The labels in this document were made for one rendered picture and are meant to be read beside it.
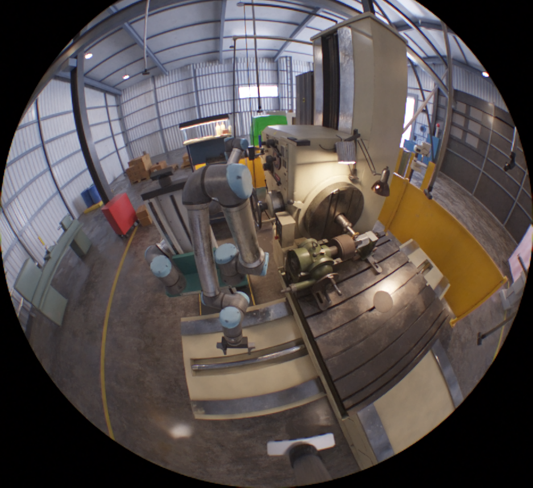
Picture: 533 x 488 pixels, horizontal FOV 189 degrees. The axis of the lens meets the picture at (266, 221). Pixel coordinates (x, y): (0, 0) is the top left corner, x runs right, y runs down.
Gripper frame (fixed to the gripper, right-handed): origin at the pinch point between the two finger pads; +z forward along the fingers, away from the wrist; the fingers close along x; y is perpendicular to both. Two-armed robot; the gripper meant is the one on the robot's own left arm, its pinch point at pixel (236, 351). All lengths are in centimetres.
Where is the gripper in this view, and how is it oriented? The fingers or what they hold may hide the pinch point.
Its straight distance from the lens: 98.8
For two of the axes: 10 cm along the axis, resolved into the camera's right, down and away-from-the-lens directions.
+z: -0.2, 9.6, 2.6
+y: 1.2, 2.6, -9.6
